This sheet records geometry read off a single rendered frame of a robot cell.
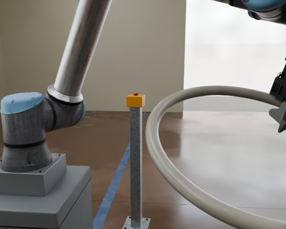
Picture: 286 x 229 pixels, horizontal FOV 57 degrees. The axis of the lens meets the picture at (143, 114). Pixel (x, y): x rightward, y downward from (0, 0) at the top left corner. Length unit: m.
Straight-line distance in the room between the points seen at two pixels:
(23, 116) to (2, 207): 0.32
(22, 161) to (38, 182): 0.10
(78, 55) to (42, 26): 6.57
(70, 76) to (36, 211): 0.50
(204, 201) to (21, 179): 0.76
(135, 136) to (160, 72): 4.95
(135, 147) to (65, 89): 1.05
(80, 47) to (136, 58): 5.88
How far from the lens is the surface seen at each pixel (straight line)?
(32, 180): 1.06
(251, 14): 0.77
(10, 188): 1.12
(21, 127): 1.05
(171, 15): 6.94
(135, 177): 2.12
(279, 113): 0.83
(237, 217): 0.47
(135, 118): 1.97
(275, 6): 0.62
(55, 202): 1.02
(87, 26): 1.02
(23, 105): 1.04
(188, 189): 0.48
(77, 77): 1.09
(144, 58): 6.88
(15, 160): 1.08
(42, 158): 1.09
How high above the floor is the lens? 1.34
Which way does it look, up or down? 12 degrees down
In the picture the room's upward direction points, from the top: straight up
